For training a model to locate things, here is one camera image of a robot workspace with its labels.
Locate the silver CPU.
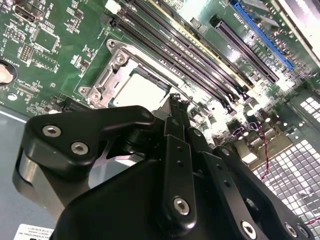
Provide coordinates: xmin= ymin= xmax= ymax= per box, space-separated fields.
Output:
xmin=109 ymin=69 xmax=176 ymax=111

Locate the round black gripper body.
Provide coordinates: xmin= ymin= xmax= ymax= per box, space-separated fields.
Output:
xmin=56 ymin=160 xmax=238 ymax=240

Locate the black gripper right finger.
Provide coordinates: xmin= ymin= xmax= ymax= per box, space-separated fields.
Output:
xmin=180 ymin=99 xmax=315 ymax=240

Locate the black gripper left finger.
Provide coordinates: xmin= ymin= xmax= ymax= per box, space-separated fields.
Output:
xmin=13 ymin=94 xmax=198 ymax=232

